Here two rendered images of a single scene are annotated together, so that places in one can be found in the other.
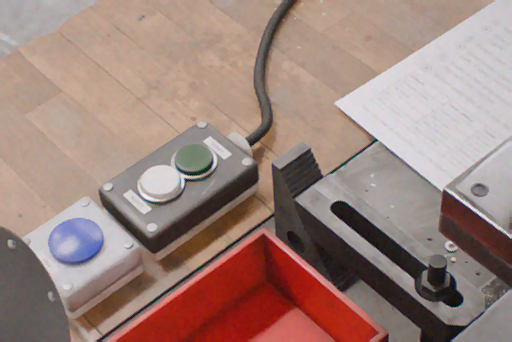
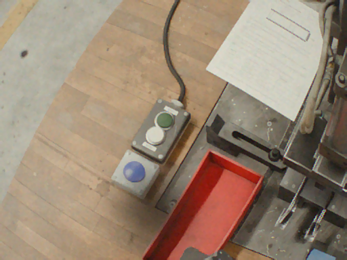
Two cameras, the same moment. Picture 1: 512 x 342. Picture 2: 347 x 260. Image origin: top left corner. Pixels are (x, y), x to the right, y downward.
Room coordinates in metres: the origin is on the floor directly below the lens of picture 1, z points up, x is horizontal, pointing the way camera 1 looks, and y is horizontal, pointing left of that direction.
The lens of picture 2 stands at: (0.02, 0.17, 2.41)
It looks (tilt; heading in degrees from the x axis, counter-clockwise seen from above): 69 degrees down; 343
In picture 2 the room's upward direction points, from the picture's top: 10 degrees counter-clockwise
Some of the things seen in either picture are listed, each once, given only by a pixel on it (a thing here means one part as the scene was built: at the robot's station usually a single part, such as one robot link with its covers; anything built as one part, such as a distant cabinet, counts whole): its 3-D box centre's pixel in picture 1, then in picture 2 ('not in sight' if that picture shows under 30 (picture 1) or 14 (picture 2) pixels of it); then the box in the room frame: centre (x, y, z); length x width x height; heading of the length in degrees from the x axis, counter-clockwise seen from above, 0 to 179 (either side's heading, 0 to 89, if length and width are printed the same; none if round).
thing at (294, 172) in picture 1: (319, 218); (225, 135); (0.51, -0.08, 0.95); 0.06 x 0.03 x 0.09; 35
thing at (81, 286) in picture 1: (82, 266); (135, 177); (0.52, 0.10, 0.90); 0.07 x 0.07 x 0.06; 35
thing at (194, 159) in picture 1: (194, 165); (165, 121); (0.58, 0.01, 0.93); 0.03 x 0.03 x 0.02
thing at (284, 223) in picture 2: not in sight; (288, 211); (0.30, -0.11, 0.98); 0.07 x 0.02 x 0.01; 125
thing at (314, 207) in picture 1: (388, 270); (256, 149); (0.45, -0.11, 0.95); 0.15 x 0.03 x 0.10; 35
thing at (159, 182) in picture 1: (161, 187); (156, 136); (0.57, 0.03, 0.93); 0.03 x 0.03 x 0.02
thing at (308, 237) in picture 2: not in sight; (316, 225); (0.23, -0.16, 0.98); 0.07 x 0.02 x 0.01; 125
